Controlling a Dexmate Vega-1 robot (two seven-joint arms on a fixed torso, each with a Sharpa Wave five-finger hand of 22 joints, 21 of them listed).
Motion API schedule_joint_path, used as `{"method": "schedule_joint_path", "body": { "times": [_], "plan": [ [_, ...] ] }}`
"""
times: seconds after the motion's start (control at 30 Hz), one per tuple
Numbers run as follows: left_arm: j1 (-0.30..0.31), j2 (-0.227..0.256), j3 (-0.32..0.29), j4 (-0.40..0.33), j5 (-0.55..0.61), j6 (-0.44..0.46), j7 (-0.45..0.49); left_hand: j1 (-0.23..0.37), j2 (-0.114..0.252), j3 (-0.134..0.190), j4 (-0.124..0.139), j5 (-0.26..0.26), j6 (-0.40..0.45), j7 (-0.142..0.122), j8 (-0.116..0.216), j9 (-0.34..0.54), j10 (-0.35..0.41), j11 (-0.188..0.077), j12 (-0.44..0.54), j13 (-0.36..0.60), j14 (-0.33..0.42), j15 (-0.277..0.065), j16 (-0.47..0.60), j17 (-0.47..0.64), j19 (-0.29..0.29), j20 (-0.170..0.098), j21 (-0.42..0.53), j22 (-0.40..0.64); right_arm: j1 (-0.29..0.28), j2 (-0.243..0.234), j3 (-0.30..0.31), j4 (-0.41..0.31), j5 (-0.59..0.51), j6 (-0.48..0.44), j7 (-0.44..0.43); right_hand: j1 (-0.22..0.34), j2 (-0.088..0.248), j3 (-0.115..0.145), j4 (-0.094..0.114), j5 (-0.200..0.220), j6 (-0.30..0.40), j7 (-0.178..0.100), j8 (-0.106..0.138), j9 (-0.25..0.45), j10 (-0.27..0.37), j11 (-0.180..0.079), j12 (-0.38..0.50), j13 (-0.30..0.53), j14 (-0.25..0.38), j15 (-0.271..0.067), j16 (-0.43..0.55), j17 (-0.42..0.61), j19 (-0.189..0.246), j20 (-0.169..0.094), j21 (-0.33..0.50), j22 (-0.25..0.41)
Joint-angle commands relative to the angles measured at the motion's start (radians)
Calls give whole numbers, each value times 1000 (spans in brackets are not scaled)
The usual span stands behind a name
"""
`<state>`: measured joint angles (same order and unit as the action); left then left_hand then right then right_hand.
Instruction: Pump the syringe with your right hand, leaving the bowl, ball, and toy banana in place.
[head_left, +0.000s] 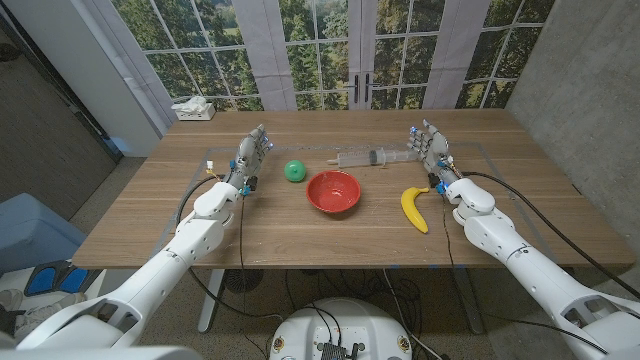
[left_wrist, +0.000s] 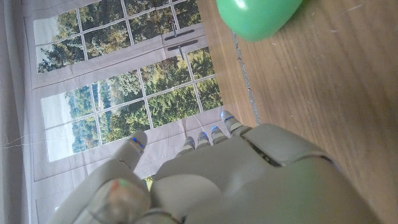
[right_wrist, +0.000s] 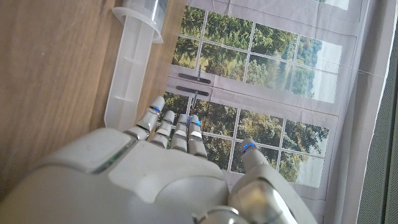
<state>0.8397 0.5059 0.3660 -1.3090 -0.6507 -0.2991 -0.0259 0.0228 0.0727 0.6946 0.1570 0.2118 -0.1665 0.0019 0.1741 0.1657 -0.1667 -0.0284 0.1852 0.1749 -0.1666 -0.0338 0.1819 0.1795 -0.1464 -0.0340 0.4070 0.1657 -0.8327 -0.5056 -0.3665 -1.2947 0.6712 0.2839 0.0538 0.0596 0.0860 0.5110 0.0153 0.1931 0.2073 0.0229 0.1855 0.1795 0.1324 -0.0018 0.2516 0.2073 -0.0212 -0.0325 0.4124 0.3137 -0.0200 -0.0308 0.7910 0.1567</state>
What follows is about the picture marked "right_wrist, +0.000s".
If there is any large clear plastic syringe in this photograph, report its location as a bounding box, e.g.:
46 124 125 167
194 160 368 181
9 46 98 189
103 0 169 132

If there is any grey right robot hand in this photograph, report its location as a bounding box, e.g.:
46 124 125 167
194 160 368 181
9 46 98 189
0 95 318 224

